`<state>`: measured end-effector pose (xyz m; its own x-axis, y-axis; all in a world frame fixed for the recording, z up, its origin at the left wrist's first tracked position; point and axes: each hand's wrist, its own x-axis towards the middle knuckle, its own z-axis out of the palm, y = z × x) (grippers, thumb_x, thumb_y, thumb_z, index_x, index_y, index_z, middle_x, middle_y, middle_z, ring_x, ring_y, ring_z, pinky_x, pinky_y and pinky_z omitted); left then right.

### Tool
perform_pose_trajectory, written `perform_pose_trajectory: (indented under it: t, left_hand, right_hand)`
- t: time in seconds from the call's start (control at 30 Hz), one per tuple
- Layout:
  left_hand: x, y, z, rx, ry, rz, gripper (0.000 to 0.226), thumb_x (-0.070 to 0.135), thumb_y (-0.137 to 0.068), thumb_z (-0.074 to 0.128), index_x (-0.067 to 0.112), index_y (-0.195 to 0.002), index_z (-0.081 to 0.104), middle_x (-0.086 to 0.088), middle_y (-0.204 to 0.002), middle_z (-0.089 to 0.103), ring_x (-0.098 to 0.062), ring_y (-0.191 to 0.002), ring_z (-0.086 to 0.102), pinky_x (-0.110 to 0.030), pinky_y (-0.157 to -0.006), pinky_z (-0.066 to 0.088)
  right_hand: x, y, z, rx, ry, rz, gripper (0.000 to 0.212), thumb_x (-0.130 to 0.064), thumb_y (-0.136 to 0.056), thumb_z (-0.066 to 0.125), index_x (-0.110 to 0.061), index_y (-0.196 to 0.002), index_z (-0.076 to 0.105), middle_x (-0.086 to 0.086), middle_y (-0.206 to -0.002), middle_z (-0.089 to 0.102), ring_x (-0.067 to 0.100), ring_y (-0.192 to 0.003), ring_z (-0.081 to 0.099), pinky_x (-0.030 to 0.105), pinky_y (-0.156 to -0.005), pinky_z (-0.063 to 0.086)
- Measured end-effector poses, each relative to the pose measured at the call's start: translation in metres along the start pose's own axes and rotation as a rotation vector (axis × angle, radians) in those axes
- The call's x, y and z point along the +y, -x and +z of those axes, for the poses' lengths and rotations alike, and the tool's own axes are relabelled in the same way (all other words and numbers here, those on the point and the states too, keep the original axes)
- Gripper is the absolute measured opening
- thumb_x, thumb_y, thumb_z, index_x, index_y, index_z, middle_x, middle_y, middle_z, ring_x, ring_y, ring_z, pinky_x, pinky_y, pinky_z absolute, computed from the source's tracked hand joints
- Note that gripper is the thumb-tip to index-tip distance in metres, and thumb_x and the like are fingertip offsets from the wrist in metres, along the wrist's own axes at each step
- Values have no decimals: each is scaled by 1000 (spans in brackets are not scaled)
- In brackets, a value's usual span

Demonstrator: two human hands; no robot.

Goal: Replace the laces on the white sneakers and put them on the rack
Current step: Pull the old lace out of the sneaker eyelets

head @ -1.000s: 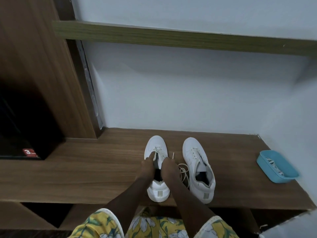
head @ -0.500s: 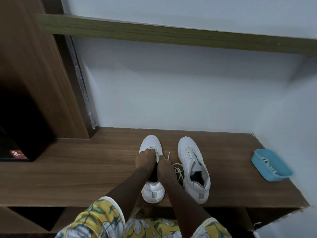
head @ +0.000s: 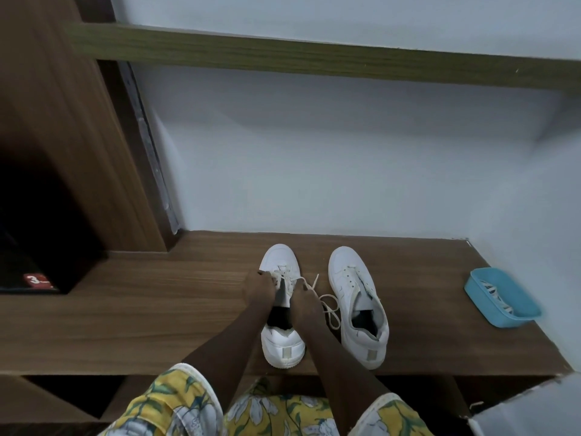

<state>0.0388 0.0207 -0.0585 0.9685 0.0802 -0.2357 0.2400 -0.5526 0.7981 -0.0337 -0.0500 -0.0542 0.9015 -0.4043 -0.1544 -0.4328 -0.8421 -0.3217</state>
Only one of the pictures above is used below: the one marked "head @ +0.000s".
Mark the white sneaker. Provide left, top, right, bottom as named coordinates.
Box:
left=327, top=246, right=390, bottom=371
left=258, top=243, right=307, bottom=370

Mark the person's left forearm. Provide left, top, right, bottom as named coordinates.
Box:
left=181, top=303, right=275, bottom=400

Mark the person's right forearm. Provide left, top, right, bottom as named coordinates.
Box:
left=301, top=320, right=393, bottom=423

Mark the wooden wall shelf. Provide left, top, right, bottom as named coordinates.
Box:
left=65, top=22, right=581, bottom=92

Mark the striped laces bundle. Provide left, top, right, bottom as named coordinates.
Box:
left=481, top=280, right=514, bottom=315

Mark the blue plastic basket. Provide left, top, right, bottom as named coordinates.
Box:
left=464, top=267, right=543, bottom=329

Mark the person's right hand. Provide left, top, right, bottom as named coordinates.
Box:
left=289, top=285, right=326, bottom=328

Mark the person's left hand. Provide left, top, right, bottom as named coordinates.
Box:
left=241, top=269, right=278, bottom=310

